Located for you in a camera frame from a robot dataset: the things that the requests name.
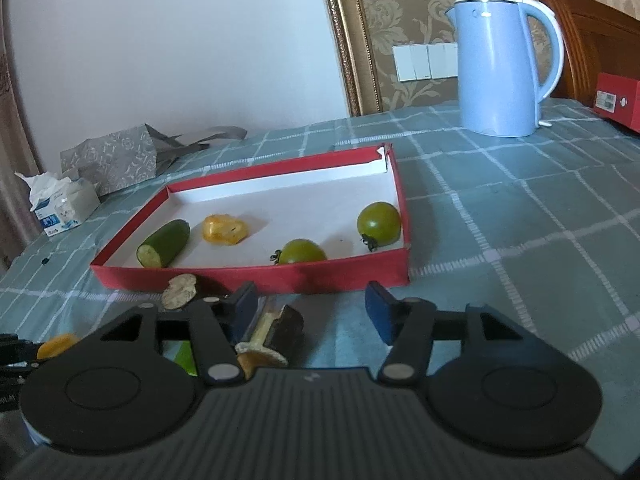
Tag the white tissue pack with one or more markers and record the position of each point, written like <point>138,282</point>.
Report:
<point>60,204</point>

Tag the light blue electric kettle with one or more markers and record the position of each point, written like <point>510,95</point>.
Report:
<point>499,89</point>

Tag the yellow pepper piece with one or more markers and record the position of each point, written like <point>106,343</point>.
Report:
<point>223,229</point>
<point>56,345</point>

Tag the grey patterned paper bag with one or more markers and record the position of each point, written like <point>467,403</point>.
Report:
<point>128,157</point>

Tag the gold picture frame moulding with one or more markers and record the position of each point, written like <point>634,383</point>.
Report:
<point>366,31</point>

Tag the brown wooden headboard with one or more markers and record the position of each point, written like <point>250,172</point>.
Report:
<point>598,39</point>

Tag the green cucumber half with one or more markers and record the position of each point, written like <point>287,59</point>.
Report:
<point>161,248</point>

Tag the red shallow cardboard tray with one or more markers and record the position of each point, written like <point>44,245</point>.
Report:
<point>316,197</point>

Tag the dark eggplant chunk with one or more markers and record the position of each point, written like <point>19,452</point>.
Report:
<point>272,341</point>

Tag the white wall switch panel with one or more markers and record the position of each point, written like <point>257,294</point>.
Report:
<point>415,62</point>

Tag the green tomato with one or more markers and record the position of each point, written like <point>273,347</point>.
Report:
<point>379,225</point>
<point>299,250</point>

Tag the brown patterned curtain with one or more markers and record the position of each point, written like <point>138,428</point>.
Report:
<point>18,227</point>

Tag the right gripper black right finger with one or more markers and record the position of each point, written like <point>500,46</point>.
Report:
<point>411,326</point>

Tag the red cardboard box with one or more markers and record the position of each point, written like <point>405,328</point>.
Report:
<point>618,99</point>

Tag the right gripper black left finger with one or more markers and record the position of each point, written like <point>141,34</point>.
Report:
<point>130,347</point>

